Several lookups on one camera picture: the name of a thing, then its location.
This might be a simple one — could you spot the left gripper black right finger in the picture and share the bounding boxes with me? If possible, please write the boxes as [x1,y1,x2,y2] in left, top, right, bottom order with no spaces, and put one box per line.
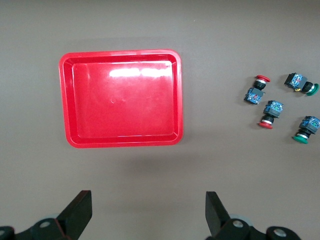
[205,191,301,240]

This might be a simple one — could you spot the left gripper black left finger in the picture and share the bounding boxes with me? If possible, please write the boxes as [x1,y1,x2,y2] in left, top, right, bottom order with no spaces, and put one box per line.
[0,189,93,240]

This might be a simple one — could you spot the red push button switch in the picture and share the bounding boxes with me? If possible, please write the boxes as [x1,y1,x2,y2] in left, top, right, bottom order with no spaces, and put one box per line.
[258,99,285,130]
[243,74,271,105]

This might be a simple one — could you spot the red plastic tray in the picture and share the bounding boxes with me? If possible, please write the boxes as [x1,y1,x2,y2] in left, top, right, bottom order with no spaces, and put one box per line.
[58,48,185,149]

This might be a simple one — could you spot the green push button switch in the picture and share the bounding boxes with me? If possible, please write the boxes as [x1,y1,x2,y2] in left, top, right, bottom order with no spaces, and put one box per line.
[284,72,320,97]
[292,115,320,145]

